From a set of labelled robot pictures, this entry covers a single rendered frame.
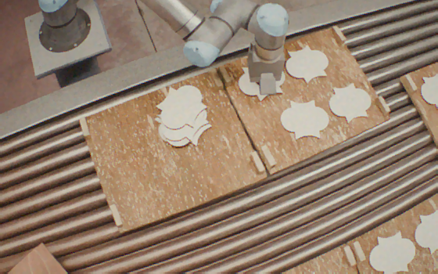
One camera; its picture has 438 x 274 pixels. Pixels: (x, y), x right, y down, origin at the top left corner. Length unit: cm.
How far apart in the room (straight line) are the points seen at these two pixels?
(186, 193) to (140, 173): 13
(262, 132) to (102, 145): 43
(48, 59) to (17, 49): 123
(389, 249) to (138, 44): 179
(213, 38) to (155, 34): 156
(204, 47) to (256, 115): 34
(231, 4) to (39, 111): 65
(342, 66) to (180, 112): 51
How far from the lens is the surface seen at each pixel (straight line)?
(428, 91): 169
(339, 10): 180
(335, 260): 140
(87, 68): 187
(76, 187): 147
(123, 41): 280
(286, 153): 147
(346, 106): 155
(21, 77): 283
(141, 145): 147
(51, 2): 159
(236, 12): 131
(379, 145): 156
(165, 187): 142
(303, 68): 159
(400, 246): 146
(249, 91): 152
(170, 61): 161
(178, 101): 147
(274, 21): 128
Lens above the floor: 227
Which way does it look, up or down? 64 degrees down
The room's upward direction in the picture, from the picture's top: 4 degrees clockwise
